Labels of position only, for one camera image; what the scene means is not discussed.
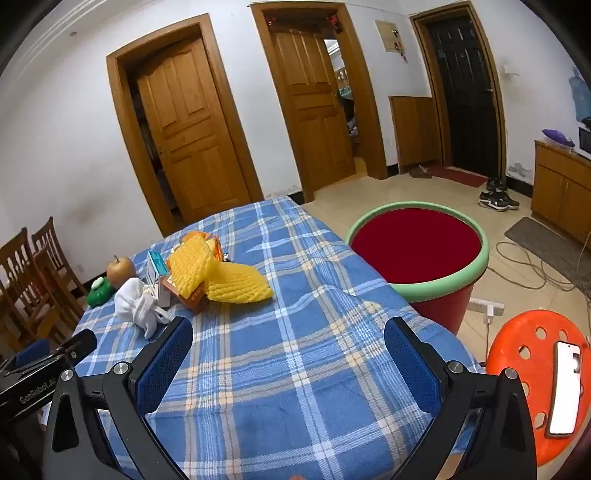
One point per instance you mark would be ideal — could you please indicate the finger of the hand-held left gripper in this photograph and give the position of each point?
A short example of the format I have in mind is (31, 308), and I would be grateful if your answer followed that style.
(33, 350)

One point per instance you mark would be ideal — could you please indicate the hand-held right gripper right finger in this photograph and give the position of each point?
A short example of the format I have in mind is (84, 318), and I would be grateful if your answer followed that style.
(411, 369)

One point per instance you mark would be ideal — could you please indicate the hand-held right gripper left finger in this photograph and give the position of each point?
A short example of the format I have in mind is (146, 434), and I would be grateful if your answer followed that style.
(166, 364)

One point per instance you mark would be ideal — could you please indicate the white tissue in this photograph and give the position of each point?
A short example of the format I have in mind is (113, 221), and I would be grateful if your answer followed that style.
(134, 300)

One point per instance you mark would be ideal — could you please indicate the yellow foam fruit net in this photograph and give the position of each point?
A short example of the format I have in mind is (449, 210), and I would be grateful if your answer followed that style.
(189, 263)
(240, 284)

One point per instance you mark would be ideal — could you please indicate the red bin with green rim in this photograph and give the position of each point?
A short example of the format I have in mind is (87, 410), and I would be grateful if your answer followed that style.
(415, 244)

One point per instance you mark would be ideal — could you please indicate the brown cardboard box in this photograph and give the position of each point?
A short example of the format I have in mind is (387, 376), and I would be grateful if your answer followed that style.
(191, 301)

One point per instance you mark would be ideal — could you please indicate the wooden chair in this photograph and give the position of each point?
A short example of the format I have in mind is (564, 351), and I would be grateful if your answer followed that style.
(21, 277)
(51, 249)

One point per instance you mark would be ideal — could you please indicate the green and white toy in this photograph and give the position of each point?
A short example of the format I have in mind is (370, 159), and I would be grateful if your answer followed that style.
(99, 293)

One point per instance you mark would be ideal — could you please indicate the teal and white carton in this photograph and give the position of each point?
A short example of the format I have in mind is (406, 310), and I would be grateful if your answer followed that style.
(157, 270)

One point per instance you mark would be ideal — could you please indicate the white power strip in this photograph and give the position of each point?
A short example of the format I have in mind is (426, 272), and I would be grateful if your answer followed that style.
(485, 305)

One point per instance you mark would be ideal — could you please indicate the brown apple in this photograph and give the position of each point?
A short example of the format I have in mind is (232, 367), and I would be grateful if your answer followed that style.
(121, 272)

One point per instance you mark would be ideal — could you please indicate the orange plastic stool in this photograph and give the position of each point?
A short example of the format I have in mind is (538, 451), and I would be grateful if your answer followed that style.
(521, 341)

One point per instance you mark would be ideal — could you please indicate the blue plaid tablecloth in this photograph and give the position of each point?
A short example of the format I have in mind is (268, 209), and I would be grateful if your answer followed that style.
(286, 323)

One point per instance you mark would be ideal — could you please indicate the white smartphone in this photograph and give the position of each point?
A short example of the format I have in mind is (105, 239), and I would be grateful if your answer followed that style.
(563, 392)

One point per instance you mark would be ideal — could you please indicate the grey floor mat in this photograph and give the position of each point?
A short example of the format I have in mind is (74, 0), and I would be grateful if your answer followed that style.
(540, 235)

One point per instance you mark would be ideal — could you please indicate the black sneaker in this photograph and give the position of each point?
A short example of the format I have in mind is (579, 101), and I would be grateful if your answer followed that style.
(498, 201)
(496, 184)

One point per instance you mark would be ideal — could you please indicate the brown slipper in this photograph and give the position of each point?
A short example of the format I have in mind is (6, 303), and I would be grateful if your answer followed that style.
(420, 173)

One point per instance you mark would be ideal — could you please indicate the red doormat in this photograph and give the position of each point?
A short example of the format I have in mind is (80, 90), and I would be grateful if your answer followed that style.
(461, 177)

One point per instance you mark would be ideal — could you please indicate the wooden sideboard cabinet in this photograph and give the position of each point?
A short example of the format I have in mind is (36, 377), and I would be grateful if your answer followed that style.
(558, 194)

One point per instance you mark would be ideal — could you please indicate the wooden panel door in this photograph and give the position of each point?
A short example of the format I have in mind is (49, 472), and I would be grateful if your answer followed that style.
(309, 106)
(194, 129)

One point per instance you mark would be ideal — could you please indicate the purple bag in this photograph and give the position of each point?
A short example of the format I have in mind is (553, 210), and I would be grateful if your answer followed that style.
(558, 137)

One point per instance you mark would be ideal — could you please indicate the black entrance door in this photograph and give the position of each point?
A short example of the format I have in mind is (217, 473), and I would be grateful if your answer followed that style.
(466, 92)

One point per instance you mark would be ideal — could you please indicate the dark screen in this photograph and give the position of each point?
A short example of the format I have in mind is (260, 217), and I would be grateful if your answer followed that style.
(585, 141)

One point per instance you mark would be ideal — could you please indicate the red door ornament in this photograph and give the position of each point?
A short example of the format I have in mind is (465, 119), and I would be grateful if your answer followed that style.
(270, 21)
(336, 22)

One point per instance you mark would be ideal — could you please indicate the wooden wall cabinet panel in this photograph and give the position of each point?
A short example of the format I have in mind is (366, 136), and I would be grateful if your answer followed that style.
(413, 134)

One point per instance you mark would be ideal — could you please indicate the wooden door frame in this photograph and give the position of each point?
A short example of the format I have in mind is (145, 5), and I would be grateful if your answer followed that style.
(489, 55)
(369, 115)
(122, 115)

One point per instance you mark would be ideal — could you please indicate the white wall switch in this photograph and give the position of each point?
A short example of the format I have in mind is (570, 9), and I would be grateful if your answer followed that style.
(510, 70)

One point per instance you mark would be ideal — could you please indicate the beige wall box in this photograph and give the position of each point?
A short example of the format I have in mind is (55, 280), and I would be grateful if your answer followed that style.
(385, 34)

